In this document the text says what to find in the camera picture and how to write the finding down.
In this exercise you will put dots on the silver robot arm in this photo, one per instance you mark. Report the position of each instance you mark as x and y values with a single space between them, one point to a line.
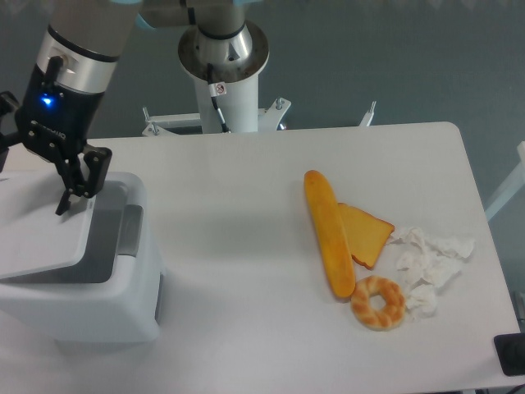
220 49

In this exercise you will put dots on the white trash can lid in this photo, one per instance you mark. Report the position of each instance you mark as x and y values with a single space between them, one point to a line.
34 238

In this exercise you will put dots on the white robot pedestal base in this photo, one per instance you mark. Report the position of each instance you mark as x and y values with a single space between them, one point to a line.
222 108

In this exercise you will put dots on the white frame at right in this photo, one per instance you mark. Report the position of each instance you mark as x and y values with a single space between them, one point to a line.
508 188

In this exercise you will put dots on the toast bread slice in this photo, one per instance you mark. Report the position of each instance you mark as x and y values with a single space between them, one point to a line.
366 234

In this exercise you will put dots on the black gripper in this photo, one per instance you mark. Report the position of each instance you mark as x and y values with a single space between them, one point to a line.
57 123

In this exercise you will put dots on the braided ring bread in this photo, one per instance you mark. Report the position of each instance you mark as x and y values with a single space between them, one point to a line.
378 303

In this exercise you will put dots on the white trash can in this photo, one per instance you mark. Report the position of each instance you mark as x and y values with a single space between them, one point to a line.
113 293

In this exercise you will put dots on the long yellow baguette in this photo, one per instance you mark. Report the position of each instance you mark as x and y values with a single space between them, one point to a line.
330 230

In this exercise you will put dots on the crumpled white tissue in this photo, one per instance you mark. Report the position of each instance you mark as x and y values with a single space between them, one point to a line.
427 266

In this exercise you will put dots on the black device at edge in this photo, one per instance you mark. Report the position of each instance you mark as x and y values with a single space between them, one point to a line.
510 351

